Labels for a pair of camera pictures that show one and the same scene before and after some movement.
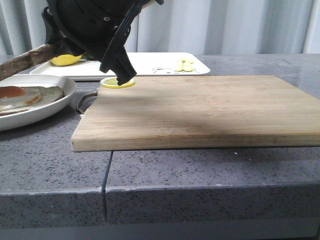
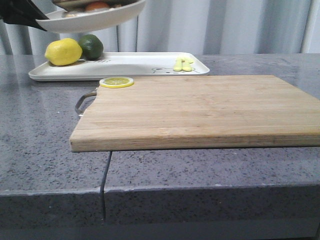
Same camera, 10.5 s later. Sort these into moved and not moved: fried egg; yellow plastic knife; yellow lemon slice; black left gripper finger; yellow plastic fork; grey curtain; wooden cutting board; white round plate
Moved: fried egg; white round plate; black left gripper finger
Not moved: wooden cutting board; yellow plastic knife; grey curtain; yellow plastic fork; yellow lemon slice
